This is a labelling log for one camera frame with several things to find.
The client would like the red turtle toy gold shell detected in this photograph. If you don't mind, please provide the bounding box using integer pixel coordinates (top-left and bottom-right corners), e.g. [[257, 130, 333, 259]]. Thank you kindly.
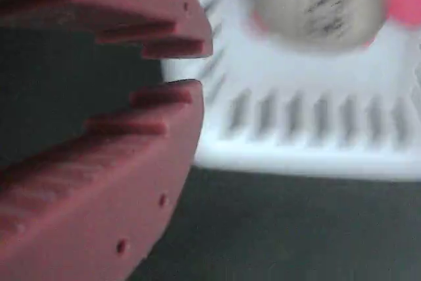
[[245, 0, 421, 55]]

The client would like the white plastic basket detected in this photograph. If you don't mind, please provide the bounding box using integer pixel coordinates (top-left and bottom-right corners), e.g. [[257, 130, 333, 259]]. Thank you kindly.
[[161, 0, 421, 182]]

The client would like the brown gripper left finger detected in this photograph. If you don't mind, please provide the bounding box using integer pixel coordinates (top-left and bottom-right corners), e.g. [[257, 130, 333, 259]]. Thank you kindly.
[[0, 79, 205, 281]]

